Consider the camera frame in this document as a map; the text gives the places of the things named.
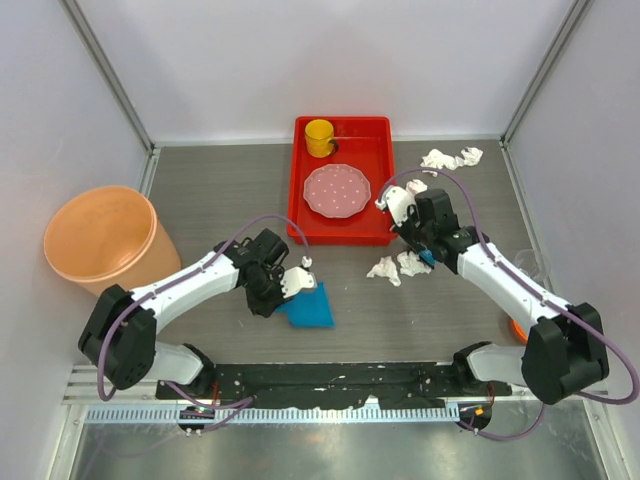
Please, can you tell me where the red plastic tray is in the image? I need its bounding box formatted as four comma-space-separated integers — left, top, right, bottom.
287, 116, 404, 246

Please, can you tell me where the clear plastic cup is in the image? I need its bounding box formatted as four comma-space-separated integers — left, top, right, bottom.
513, 249, 550, 286

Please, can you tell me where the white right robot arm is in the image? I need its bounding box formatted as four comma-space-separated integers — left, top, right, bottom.
380, 186, 609, 405

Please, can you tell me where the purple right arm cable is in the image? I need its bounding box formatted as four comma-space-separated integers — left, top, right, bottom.
379, 167, 640, 441

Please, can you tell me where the orange bowl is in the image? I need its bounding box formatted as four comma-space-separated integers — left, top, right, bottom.
509, 319, 528, 344

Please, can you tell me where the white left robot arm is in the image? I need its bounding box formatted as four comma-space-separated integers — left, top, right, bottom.
78, 229, 289, 399

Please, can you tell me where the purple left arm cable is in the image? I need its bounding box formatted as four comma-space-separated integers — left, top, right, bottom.
97, 213, 311, 436

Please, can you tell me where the orange plastic waste bucket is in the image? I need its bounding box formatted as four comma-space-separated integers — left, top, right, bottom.
43, 185, 182, 296

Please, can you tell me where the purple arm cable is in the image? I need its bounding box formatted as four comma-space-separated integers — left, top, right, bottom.
97, 213, 311, 436
379, 167, 640, 441

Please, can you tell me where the white slotted cable duct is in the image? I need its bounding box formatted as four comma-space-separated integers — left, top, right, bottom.
85, 403, 460, 425

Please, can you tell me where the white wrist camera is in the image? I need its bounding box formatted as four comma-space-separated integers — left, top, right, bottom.
280, 256, 317, 300
375, 185, 415, 233

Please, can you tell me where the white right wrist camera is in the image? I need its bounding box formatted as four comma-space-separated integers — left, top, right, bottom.
375, 185, 415, 233

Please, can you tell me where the pink dotted plate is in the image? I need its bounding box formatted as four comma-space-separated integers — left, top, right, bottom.
303, 164, 371, 219

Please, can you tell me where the blue plastic dustpan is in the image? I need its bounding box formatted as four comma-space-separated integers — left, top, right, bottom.
275, 282, 335, 329

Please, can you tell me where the yellow mug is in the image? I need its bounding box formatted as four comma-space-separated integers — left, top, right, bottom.
304, 119, 339, 158

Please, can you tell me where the blue hand brush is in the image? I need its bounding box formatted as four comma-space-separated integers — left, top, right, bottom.
418, 250, 436, 268

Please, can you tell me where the white paper scrap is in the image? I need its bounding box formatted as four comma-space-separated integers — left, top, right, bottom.
406, 179, 428, 196
366, 256, 401, 287
396, 251, 432, 277
455, 147, 483, 167
420, 149, 458, 177

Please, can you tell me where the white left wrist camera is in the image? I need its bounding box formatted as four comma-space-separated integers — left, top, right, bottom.
280, 256, 317, 300

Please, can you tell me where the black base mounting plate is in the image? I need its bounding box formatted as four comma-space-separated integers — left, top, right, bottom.
180, 362, 512, 410

